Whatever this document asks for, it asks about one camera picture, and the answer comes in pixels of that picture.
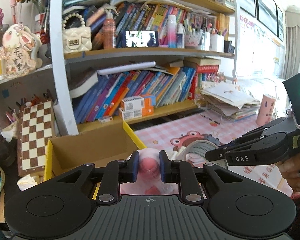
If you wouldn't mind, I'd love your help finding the row of leaning books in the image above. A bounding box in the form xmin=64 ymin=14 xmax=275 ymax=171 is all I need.
xmin=69 ymin=66 xmax=196 ymax=124

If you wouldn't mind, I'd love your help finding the white pen holder cup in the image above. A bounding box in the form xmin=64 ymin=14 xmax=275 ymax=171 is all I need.
xmin=210 ymin=34 xmax=224 ymax=53

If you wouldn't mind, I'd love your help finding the small white red box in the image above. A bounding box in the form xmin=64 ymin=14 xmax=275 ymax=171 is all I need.
xmin=98 ymin=115 xmax=113 ymax=124

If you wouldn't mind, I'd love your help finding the person's right hand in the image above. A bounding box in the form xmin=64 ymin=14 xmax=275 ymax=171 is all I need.
xmin=275 ymin=153 xmax=300 ymax=192

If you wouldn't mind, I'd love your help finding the upper orange white box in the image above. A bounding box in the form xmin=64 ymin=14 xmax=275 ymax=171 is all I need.
xmin=120 ymin=94 xmax=156 ymax=111

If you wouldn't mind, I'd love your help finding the stack of papers and booklets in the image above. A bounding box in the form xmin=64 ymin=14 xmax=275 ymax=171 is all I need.
xmin=200 ymin=81 xmax=260 ymax=121

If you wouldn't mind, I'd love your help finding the clear tape roll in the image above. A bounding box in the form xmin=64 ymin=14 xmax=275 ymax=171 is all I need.
xmin=176 ymin=140 xmax=218 ymax=168

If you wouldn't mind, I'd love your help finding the black marker pen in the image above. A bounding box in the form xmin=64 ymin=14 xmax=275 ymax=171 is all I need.
xmin=200 ymin=113 xmax=220 ymax=125

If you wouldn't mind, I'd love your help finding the wooden chessboard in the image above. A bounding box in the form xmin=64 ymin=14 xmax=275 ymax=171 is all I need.
xmin=17 ymin=101 xmax=55 ymax=177

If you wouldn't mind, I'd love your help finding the pink blue gradient bottle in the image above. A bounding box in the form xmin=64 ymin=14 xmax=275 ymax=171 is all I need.
xmin=167 ymin=14 xmax=177 ymax=48

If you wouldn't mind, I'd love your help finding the smartphone on upper shelf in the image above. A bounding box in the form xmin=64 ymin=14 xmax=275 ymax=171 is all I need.
xmin=123 ymin=30 xmax=159 ymax=48

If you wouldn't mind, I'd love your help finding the wooden bookshelf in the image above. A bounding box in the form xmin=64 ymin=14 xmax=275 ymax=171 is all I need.
xmin=49 ymin=0 xmax=239 ymax=135

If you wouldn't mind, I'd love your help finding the white quilted handbag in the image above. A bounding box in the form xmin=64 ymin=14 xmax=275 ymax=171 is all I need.
xmin=62 ymin=12 xmax=92 ymax=54

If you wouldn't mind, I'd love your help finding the orange white box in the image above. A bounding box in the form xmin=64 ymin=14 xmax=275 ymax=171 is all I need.
xmin=119 ymin=106 xmax=154 ymax=121
xmin=120 ymin=94 xmax=156 ymax=111

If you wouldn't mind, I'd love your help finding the crumpled white tissue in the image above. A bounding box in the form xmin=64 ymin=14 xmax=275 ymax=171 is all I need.
xmin=17 ymin=174 xmax=40 ymax=191

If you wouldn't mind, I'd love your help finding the orange spray bottle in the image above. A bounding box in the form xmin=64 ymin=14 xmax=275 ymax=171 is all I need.
xmin=103 ymin=8 xmax=116 ymax=49

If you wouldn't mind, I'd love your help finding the yellow cardboard box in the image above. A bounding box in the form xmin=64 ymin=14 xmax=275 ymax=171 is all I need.
xmin=43 ymin=121 xmax=148 ymax=201

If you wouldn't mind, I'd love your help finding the lower orange white box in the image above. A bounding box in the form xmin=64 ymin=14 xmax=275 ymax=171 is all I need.
xmin=119 ymin=106 xmax=154 ymax=121

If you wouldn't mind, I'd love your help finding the pink plush pig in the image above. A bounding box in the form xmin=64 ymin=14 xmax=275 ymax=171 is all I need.
xmin=120 ymin=148 xmax=178 ymax=195

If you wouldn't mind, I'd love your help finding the rabbit figurine decoration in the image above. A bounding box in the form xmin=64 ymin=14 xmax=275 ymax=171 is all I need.
xmin=0 ymin=23 xmax=43 ymax=79

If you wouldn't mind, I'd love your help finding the pink cylindrical cup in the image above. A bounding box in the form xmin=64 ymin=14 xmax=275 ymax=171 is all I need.
xmin=256 ymin=95 xmax=276 ymax=126

